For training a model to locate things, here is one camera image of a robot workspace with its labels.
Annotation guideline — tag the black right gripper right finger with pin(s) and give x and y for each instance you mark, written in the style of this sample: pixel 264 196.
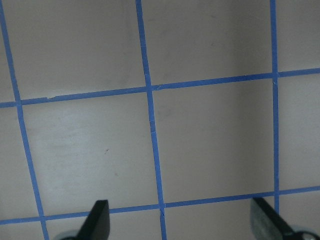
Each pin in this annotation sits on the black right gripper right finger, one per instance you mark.
pixel 267 224

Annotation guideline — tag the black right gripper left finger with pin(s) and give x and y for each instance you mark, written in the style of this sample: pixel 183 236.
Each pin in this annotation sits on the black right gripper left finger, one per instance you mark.
pixel 97 224

